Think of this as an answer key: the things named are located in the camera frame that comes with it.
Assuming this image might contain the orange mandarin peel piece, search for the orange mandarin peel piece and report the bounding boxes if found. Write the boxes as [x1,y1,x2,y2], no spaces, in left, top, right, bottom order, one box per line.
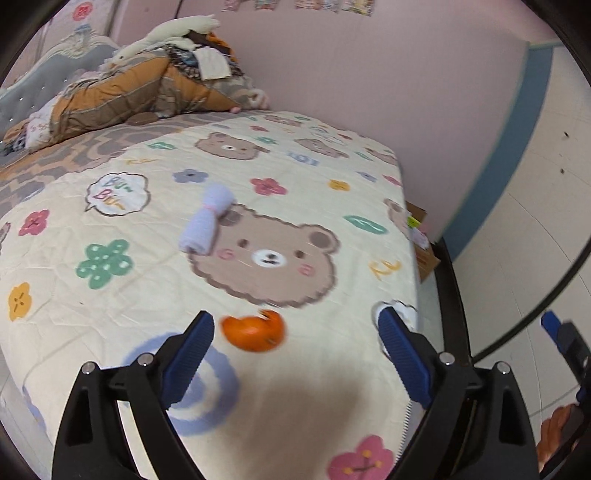
[221,310,287,353]

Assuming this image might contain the lavender foam fruit net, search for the lavender foam fruit net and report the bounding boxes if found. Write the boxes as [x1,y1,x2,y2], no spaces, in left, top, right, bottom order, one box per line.
[179,184,235,255]

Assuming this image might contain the person's right hand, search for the person's right hand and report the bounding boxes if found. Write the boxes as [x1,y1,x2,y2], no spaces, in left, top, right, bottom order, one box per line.
[536,403,584,473]

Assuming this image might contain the cardboard box with items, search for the cardboard box with items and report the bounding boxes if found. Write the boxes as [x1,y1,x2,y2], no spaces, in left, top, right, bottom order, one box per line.
[406,202,440,283]

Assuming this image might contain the bed with cartoon bear quilt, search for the bed with cartoon bear quilt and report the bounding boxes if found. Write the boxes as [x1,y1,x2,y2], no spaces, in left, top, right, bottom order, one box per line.
[1,109,419,479]

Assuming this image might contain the orange grey folded duvet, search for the orange grey folded duvet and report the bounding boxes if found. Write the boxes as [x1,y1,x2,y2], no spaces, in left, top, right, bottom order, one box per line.
[24,52,270,152]

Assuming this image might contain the grey tufted headboard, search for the grey tufted headboard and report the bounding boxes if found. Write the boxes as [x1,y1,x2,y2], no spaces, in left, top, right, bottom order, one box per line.
[0,25,118,137]

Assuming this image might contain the pile of clothes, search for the pile of clothes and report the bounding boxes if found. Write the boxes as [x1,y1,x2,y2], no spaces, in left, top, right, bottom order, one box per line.
[163,31,243,81]

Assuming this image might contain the white goose plush toy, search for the white goose plush toy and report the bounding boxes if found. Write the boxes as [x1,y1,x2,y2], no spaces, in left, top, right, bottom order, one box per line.
[106,15,221,66]

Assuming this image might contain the window with frosted glass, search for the window with frosted glass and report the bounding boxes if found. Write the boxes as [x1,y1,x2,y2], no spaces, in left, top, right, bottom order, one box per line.
[47,0,120,38]

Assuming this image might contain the anime posters on wall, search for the anime posters on wall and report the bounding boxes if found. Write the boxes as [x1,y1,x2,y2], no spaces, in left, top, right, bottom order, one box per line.
[221,0,376,18]

